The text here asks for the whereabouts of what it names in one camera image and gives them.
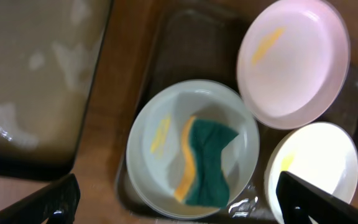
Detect pink white plate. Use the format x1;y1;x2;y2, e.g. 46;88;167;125
236;0;351;129

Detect green yellow sponge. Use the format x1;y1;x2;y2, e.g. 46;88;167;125
173;116;238;208

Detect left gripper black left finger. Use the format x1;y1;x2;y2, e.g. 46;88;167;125
0;174;80;224

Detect small black water tray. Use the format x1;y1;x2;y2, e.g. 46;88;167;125
0;0;114;181

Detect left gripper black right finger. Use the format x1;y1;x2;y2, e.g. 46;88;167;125
276;171;358;224

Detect pale grey plate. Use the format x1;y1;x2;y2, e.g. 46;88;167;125
126;80;259;222

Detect cream white plate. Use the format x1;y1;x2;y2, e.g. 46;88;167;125
264;122;358;224

